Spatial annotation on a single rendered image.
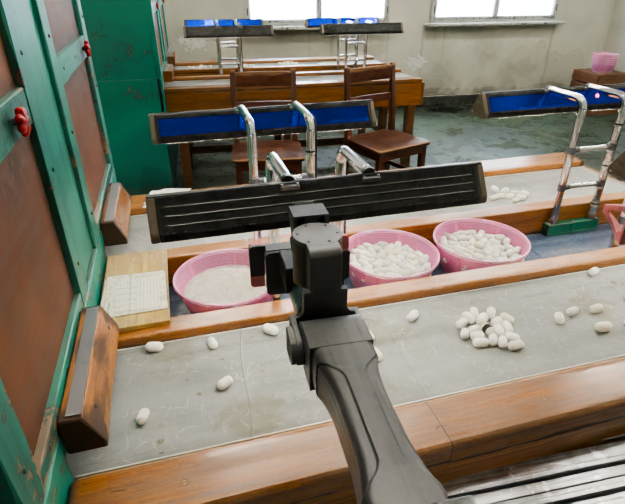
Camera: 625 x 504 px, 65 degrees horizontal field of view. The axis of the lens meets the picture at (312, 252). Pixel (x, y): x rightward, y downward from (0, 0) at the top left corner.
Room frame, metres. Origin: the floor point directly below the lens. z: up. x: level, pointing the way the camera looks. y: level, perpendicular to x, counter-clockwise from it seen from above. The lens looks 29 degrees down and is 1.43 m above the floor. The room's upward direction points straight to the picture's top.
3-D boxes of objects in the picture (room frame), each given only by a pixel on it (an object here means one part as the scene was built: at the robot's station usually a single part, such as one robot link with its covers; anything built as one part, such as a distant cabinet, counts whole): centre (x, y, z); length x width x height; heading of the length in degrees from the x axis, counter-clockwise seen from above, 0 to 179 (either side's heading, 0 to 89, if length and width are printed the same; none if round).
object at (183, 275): (1.05, 0.21, 0.72); 0.27 x 0.27 x 0.10
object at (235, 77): (3.04, 0.28, 0.45); 0.44 x 0.43 x 0.91; 97
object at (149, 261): (0.99, 0.42, 0.77); 0.33 x 0.15 x 0.01; 16
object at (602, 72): (5.97, -3.33, 0.32); 0.42 x 0.42 x 0.64; 12
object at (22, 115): (0.71, 0.42, 1.24); 0.04 x 0.02 x 0.04; 16
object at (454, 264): (1.24, -0.48, 0.72); 0.27 x 0.27 x 0.10
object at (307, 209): (0.55, 0.01, 1.13); 0.07 x 0.06 x 0.11; 102
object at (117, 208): (1.31, 0.56, 0.83); 0.30 x 0.06 x 0.07; 16
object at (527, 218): (1.37, -0.33, 0.71); 1.81 x 0.05 x 0.11; 106
